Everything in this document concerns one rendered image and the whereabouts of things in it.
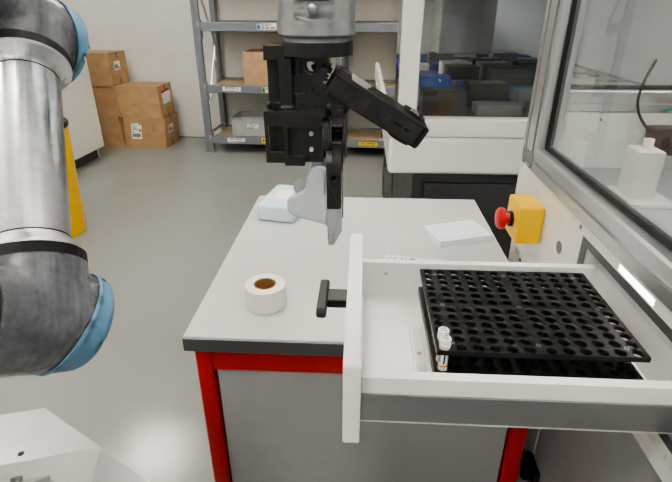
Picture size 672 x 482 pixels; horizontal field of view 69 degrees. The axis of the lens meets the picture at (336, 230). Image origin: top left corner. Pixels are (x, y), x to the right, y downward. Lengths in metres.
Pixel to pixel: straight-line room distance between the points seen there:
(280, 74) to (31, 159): 0.33
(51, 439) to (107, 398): 1.22
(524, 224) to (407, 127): 0.47
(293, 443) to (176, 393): 0.97
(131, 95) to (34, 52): 4.16
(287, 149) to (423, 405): 0.30
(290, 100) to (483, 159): 0.96
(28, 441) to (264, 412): 0.36
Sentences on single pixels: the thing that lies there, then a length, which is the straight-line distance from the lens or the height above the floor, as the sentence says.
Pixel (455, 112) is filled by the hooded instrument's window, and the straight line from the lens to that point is 1.38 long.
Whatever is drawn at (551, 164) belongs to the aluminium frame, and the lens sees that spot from 0.91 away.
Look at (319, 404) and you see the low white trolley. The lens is 0.88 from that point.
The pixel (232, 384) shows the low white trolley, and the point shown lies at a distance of 0.88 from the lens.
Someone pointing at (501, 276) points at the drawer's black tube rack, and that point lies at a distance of 0.70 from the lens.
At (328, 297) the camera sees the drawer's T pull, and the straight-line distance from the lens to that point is 0.60.
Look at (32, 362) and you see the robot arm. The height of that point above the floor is 0.90.
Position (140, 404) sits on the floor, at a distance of 1.87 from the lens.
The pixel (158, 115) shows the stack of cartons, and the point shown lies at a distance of 4.85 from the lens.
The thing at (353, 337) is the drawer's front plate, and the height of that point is 0.93.
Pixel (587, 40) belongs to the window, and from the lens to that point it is 0.89.
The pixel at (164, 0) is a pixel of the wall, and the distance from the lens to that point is 5.10.
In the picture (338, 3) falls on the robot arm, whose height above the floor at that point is 1.24.
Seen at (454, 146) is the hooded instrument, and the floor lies 0.88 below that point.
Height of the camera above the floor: 1.24
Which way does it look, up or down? 25 degrees down
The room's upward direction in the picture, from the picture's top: straight up
